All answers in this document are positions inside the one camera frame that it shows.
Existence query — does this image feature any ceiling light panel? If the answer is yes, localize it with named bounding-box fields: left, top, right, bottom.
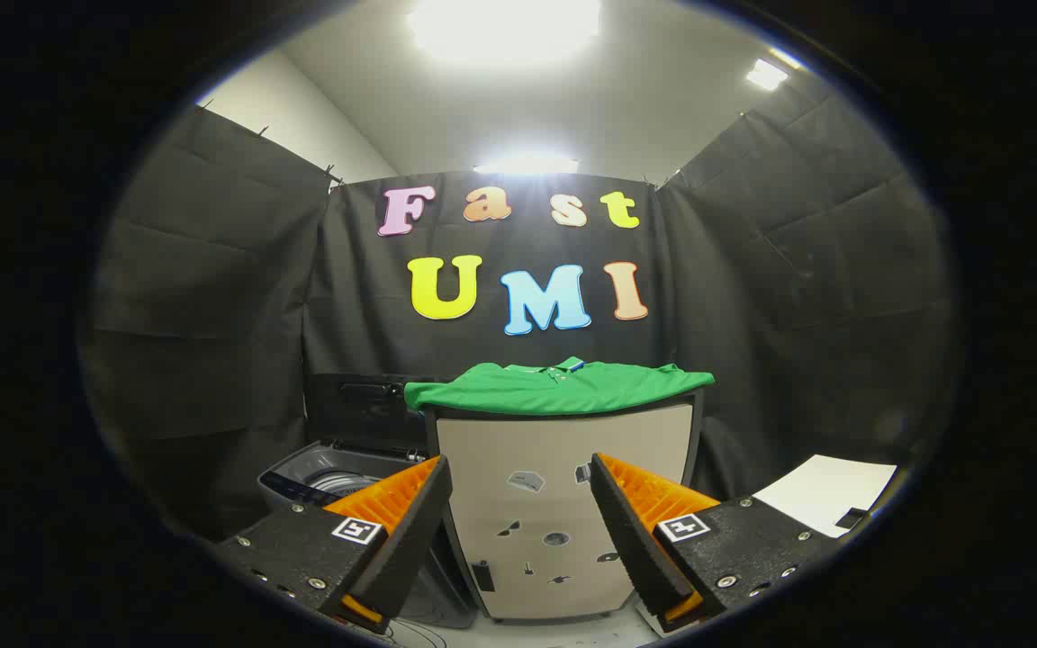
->
left=745, top=58, right=790, bottom=92
left=409, top=0, right=602, bottom=66
left=473, top=155, right=580, bottom=176

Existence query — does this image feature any green polo shirt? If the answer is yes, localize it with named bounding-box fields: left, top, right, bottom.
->
left=403, top=356, right=716, bottom=417

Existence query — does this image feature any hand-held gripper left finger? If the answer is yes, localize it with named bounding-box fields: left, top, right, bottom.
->
left=212, top=454, right=454, bottom=636

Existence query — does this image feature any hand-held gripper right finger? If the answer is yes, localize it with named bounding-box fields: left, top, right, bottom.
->
left=589, top=452, right=843, bottom=635

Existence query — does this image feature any black backdrop cloth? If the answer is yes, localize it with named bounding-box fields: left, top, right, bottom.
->
left=77, top=85, right=965, bottom=543

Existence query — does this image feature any beige cabinet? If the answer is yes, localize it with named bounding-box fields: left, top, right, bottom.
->
left=424, top=396, right=705, bottom=624

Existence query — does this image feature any grey washing machine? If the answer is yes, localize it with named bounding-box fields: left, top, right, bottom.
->
left=257, top=441, right=480, bottom=631

